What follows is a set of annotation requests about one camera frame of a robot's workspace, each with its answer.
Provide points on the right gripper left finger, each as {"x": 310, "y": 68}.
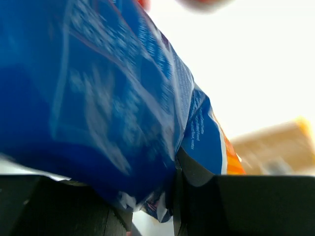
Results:
{"x": 34, "y": 205}

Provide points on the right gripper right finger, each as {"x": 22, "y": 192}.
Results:
{"x": 205, "y": 204}

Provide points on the blue orange pasta bag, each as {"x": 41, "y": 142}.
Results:
{"x": 92, "y": 90}

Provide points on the yellow spaghetti pack right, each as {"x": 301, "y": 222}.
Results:
{"x": 284, "y": 149}

